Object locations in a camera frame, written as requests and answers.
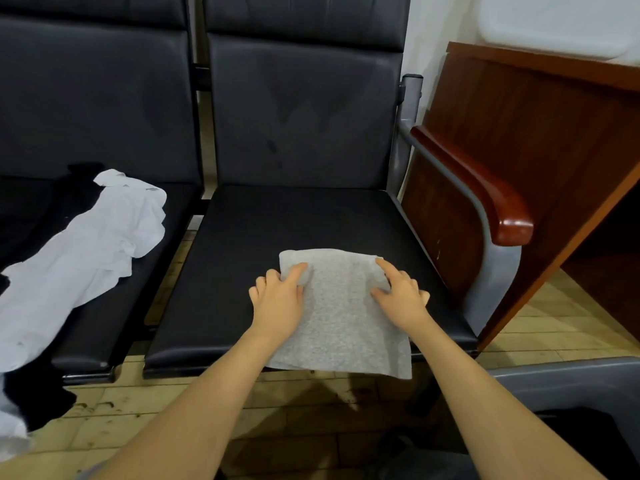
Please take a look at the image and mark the person's left forearm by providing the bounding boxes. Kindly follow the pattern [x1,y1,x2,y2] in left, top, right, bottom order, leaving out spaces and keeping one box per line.
[90,333,286,480]

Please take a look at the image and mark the person's right forearm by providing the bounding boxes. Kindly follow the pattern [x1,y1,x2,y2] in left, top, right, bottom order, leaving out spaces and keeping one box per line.
[405,323,606,480]

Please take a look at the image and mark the person's left hand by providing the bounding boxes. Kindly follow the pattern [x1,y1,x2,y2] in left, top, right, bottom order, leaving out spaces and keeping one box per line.
[247,261,310,348]

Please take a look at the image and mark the grey plastic storage bin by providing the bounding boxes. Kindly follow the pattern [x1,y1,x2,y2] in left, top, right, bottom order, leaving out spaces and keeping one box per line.
[488,355,640,480]

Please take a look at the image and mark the pile of clothes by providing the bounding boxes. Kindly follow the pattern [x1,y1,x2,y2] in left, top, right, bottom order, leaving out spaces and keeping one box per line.
[0,161,170,463]

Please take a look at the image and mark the brown wooden bench armrest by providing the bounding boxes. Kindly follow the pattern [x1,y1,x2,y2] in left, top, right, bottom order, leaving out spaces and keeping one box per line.
[409,123,537,249]

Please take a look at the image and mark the white plastic tray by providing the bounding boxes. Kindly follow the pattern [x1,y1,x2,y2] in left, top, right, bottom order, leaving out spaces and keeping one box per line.
[471,0,640,67]

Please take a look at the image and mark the grey t-shirt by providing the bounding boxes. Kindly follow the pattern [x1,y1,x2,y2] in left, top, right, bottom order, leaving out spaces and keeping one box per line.
[264,247,414,381]

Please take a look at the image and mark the black leather bench seat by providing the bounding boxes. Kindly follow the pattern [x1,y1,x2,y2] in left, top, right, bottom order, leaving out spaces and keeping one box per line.
[142,0,481,381]
[0,0,207,388]

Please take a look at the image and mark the person's right hand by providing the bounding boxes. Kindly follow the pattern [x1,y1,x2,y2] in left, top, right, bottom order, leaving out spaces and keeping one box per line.
[369,255,433,338]

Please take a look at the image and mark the brown wooden desk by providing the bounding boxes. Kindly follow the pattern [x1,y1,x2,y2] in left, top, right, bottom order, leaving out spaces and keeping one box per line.
[399,41,640,352]

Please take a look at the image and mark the person's blue jeans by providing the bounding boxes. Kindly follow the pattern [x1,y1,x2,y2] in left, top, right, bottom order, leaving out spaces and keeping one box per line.
[75,425,483,480]

